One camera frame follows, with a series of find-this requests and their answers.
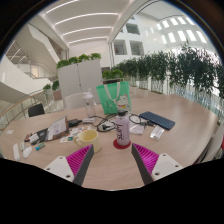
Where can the open book with dark cover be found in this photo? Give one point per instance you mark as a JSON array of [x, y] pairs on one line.
[[57, 128]]

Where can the clear plastic packet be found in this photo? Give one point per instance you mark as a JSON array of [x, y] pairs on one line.
[[157, 132]]

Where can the black chair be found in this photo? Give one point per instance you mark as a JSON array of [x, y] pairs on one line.
[[36, 110]]

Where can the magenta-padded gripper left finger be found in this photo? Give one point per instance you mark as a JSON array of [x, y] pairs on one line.
[[58, 166]]

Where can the small blue packet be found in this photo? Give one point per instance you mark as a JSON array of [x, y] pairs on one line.
[[40, 146]]

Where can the white power strip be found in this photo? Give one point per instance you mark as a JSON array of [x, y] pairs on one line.
[[16, 151]]

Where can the flat round red coaster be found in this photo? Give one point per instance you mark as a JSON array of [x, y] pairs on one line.
[[116, 146]]

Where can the green plants atop cabinet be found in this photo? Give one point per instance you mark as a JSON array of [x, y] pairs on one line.
[[78, 59]]

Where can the row of green hedge plants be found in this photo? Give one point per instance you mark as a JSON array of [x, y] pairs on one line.
[[180, 71]]

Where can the white paper packet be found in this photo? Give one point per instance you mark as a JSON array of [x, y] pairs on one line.
[[137, 129]]

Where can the white cabinet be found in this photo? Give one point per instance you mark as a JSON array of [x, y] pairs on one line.
[[80, 80]]

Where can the colourful sticker sheet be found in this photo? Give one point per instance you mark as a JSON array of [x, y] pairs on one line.
[[71, 135]]

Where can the planter box with green plants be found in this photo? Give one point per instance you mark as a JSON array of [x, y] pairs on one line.
[[112, 74]]

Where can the green tote bag cat print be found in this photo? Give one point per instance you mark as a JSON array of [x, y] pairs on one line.
[[110, 98]]

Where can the lilac drink bottle black cap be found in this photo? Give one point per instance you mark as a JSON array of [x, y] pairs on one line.
[[123, 131]]

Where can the dark blue keyboard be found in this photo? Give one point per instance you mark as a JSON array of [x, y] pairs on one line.
[[157, 120]]

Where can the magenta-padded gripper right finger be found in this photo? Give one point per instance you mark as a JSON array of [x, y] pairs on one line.
[[165, 166]]

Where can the clear plastic shaker bottle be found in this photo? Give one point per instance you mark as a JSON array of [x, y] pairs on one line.
[[89, 105]]

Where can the white chair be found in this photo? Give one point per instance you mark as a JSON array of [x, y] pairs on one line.
[[74, 100]]

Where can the glass railing with wooden handrail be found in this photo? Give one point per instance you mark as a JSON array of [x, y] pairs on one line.
[[16, 108]]

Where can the white computer mouse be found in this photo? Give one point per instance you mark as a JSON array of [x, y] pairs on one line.
[[27, 152]]

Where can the pale yellow mug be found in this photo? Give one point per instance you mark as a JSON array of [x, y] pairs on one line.
[[90, 140]]

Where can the black charger block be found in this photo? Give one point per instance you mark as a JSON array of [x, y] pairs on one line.
[[74, 122]]

